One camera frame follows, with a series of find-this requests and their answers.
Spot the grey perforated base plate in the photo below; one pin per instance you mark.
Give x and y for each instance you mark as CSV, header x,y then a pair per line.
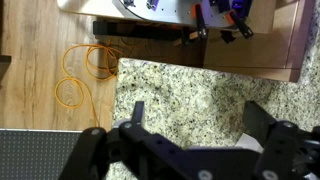
x,y
33,153

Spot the black table base bar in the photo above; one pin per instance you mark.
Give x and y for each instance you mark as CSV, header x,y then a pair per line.
x,y
133,30

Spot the brown wooden base cabinet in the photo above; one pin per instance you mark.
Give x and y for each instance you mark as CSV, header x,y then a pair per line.
x,y
253,50

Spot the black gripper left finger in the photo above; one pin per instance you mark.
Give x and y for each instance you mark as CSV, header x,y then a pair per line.
x,y
137,113

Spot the orange black clamp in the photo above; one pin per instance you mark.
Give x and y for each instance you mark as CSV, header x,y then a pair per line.
x,y
240,23
200,20

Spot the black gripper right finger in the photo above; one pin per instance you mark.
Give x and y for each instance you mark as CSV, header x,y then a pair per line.
x,y
256,120

